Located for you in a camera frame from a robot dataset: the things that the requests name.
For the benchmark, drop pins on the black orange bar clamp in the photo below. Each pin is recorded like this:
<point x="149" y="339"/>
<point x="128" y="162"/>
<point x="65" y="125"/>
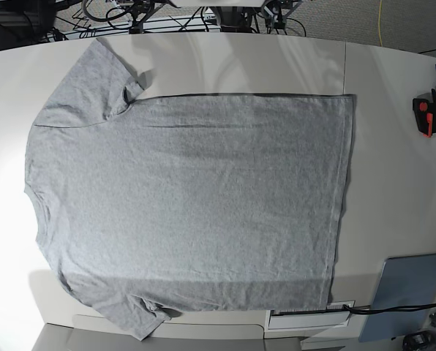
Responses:
<point x="425" y="115"/>

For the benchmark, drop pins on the blue grey flat board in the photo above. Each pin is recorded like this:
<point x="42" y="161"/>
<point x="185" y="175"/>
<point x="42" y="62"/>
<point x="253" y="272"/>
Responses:
<point x="404" y="281"/>

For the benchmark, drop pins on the grey T-shirt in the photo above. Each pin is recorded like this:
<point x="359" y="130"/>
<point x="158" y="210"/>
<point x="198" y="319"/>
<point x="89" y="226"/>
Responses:
<point x="215" y="202"/>

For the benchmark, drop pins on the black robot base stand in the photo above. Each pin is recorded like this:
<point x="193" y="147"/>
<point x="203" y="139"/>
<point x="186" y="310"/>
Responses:
<point x="236" y="19"/>

